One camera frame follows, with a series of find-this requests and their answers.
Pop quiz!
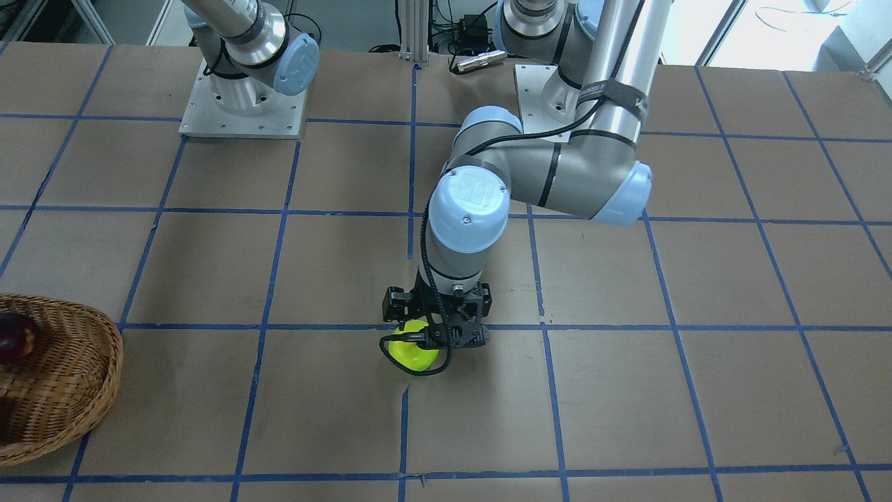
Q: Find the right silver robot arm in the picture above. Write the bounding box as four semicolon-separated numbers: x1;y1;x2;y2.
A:
183;1;321;96

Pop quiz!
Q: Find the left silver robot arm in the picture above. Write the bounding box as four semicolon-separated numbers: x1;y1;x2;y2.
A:
385;1;671;349

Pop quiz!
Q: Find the green apple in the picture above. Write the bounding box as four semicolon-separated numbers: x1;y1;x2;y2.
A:
385;319;440;371

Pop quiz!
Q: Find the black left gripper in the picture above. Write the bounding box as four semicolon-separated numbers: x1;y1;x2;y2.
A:
411;273;493;350

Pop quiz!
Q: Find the aluminium frame post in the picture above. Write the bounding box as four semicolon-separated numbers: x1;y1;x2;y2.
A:
397;1;432;66

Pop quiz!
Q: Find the red apple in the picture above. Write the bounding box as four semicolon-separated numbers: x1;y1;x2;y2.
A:
1;312;39;363

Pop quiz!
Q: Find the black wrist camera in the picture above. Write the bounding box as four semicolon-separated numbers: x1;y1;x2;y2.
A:
381;286;420;322

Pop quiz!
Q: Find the woven wicker basket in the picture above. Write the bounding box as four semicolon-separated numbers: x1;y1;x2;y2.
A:
1;294;124;467

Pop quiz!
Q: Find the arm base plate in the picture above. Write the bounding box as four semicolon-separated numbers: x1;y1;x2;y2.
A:
514;63;628;140
178;61;309;140

